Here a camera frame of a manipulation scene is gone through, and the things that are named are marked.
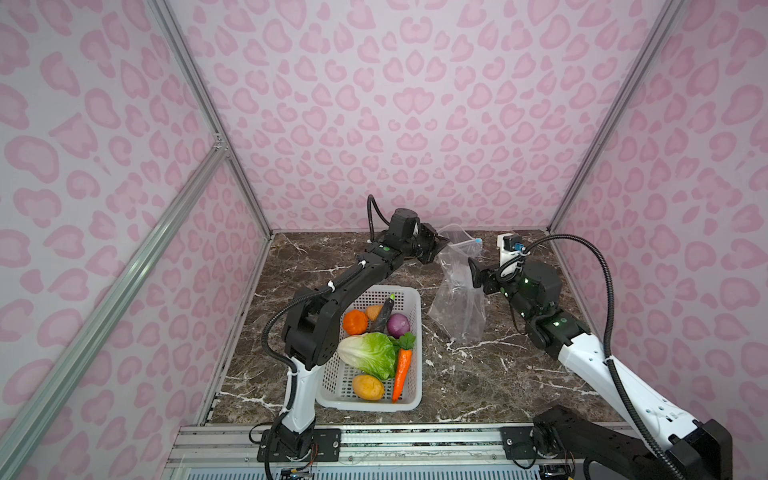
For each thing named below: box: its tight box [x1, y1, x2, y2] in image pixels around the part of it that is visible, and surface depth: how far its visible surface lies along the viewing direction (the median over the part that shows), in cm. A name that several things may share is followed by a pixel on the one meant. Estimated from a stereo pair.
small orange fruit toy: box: [366, 304, 383, 321], surface depth 92 cm
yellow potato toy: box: [352, 374, 385, 401], surface depth 79 cm
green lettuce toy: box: [336, 332, 396, 380], surface depth 80 cm
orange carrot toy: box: [390, 332, 416, 403], surface depth 83 cm
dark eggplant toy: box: [369, 294, 396, 333], surface depth 90 cm
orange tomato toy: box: [343, 309, 369, 335], surface depth 90 cm
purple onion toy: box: [387, 313, 411, 339], surface depth 90 cm
